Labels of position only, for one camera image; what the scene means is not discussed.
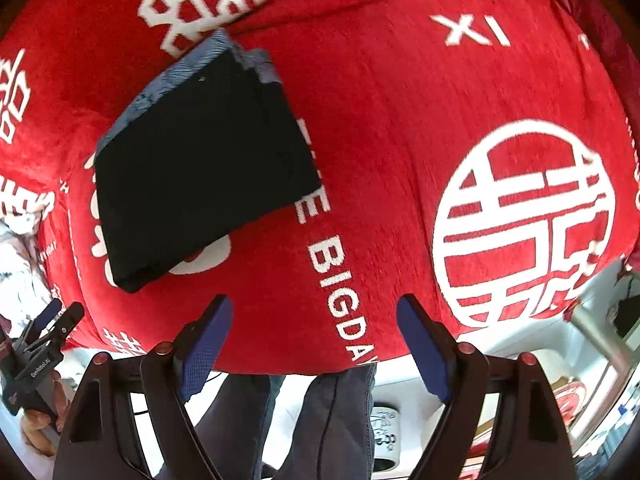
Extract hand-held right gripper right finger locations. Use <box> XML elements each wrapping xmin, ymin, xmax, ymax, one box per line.
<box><xmin>396</xmin><ymin>293</ymin><xmax>578</xmax><ymax>480</ymax></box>

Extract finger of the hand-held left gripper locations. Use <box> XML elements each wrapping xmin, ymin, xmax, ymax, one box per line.
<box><xmin>32</xmin><ymin>301</ymin><xmax>86</xmax><ymax>361</ymax></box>
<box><xmin>20</xmin><ymin>300</ymin><xmax>63</xmax><ymax>348</ymax></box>

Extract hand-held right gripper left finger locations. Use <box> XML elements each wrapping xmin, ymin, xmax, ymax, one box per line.
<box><xmin>52</xmin><ymin>294</ymin><xmax>235</xmax><ymax>480</ymax></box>

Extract dark navy pants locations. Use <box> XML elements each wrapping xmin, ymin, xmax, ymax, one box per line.
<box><xmin>94</xmin><ymin>29</ymin><xmax>322</xmax><ymax>295</ymax></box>

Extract person's left hand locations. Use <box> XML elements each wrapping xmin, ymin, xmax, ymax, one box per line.
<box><xmin>20</xmin><ymin>380</ymin><xmax>68</xmax><ymax>453</ymax></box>

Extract white patterned cloth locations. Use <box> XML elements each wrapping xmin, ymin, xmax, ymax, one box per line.
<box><xmin>0</xmin><ymin>212</ymin><xmax>53</xmax><ymax>323</ymax></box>

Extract person's left leg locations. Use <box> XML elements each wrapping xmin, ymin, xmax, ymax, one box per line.
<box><xmin>157</xmin><ymin>372</ymin><xmax>287</xmax><ymax>480</ymax></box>

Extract person's leg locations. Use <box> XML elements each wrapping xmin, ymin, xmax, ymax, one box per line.
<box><xmin>292</xmin><ymin>362</ymin><xmax>378</xmax><ymax>480</ymax></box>
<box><xmin>157</xmin><ymin>372</ymin><xmax>287</xmax><ymax>480</ymax></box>

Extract white printed cup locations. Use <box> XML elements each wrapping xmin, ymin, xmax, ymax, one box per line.
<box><xmin>371</xmin><ymin>404</ymin><xmax>404</xmax><ymax>472</ymax></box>

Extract person's right leg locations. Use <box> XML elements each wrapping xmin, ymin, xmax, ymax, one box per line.
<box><xmin>292</xmin><ymin>362</ymin><xmax>378</xmax><ymax>480</ymax></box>

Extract red and white round object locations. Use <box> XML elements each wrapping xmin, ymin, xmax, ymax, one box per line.
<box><xmin>547</xmin><ymin>377</ymin><xmax>593</xmax><ymax>423</ymax></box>

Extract grey metal bar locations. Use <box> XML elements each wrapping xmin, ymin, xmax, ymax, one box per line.
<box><xmin>570</xmin><ymin>300</ymin><xmax>632</xmax><ymax>376</ymax></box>

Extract red printed blanket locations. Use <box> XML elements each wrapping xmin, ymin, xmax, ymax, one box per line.
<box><xmin>0</xmin><ymin>0</ymin><xmax>640</xmax><ymax>376</ymax></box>

